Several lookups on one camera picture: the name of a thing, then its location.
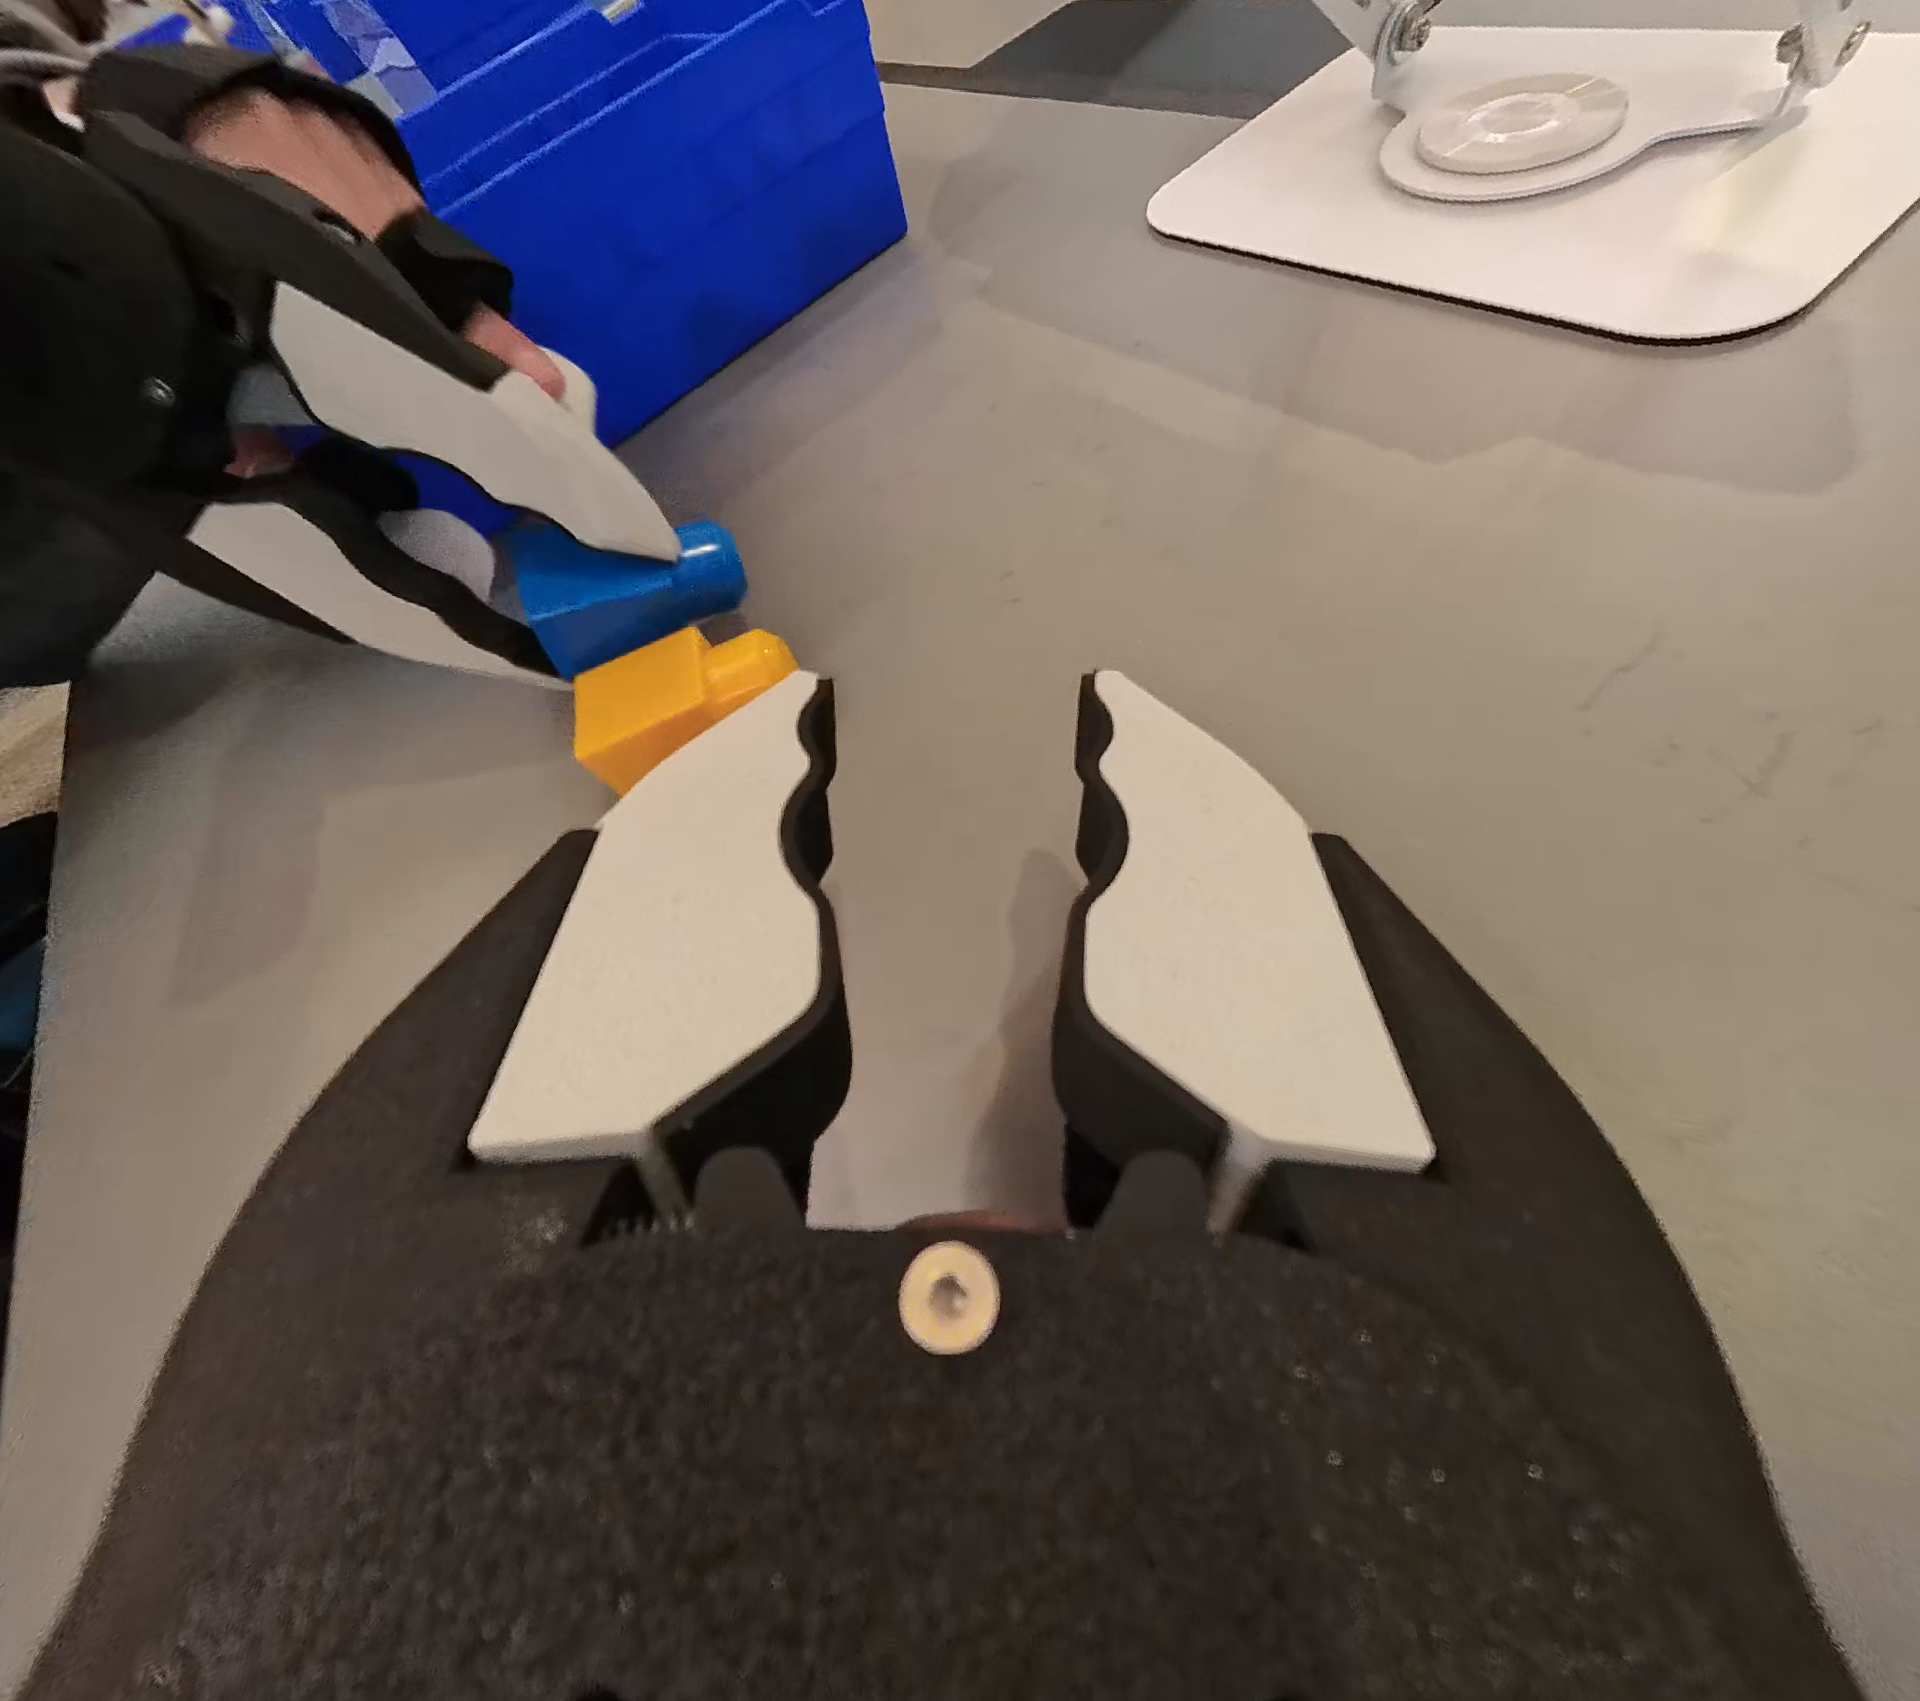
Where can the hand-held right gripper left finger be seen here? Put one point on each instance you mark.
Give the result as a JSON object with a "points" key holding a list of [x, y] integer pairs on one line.
{"points": [[661, 951]]}

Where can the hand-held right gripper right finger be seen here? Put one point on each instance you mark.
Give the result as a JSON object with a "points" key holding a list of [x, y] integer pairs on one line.
{"points": [[1245, 951]]}

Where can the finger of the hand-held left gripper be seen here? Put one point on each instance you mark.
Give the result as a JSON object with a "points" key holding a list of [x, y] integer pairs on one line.
{"points": [[451, 410], [314, 584]]}

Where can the blue one-stud block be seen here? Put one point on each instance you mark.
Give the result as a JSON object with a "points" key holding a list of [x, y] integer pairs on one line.
{"points": [[600, 608]]}

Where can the orange one-stud block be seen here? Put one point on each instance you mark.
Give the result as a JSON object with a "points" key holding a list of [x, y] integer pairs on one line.
{"points": [[661, 697]]}

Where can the grey desk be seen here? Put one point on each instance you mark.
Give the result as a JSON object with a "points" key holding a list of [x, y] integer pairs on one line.
{"points": [[1350, 681]]}

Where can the person's left hand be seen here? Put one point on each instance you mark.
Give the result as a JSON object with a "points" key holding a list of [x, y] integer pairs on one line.
{"points": [[301, 148]]}

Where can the white tilting stand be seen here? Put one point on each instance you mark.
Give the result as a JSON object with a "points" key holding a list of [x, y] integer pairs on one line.
{"points": [[1575, 217]]}

